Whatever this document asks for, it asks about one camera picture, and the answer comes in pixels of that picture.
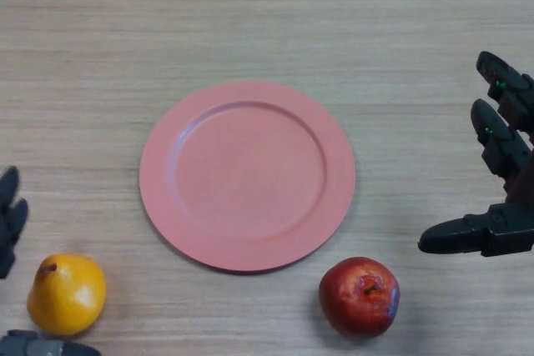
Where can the red apple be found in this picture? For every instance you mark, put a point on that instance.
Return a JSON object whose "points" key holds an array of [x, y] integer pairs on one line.
{"points": [[354, 302]]}

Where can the yellow pear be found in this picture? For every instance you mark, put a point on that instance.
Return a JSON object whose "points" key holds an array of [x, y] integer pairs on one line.
{"points": [[64, 297]]}

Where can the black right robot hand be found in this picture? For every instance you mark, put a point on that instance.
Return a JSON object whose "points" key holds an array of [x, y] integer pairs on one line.
{"points": [[505, 231]]}

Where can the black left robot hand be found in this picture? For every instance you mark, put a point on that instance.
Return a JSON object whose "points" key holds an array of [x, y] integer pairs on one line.
{"points": [[10, 222]]}

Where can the pink round plate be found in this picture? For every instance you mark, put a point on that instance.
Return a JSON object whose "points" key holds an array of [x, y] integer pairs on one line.
{"points": [[248, 176]]}

